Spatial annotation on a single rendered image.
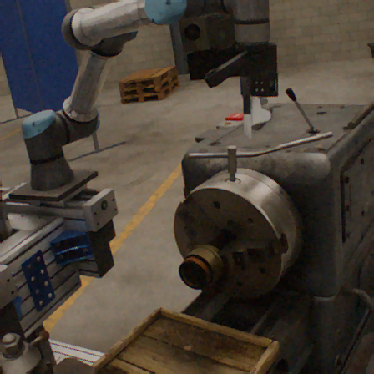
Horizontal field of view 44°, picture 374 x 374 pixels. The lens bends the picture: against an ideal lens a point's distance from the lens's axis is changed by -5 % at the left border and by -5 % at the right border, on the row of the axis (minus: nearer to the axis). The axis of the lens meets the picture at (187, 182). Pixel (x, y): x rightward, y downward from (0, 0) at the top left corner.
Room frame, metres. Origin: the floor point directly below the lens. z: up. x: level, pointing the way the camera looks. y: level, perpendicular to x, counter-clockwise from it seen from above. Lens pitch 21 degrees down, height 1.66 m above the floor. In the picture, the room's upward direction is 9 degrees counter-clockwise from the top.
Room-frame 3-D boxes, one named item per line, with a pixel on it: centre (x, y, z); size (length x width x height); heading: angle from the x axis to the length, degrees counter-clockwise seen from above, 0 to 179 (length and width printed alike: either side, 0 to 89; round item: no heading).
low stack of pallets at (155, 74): (9.40, 0.41, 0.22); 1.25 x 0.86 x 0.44; 162
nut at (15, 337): (0.66, 0.34, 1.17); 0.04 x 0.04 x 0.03
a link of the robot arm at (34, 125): (1.52, 0.44, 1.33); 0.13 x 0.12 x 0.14; 134
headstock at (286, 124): (1.41, -0.33, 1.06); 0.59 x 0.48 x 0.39; 142
